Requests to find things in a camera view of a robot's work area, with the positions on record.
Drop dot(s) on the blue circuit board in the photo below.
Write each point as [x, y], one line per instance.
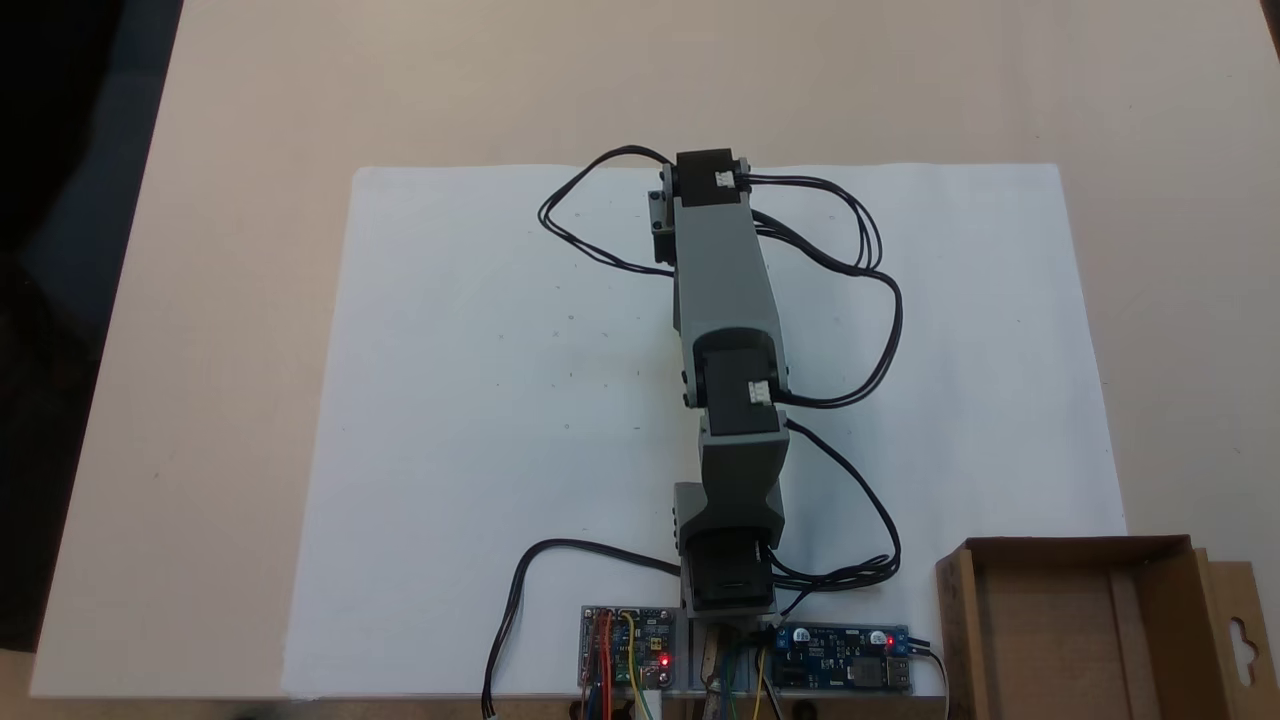
[835, 658]

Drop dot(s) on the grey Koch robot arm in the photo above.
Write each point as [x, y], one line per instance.
[720, 270]

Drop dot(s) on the brown cardboard box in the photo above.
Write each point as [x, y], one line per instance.
[1060, 640]

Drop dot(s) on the white paper sheet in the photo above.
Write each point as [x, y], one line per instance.
[450, 400]

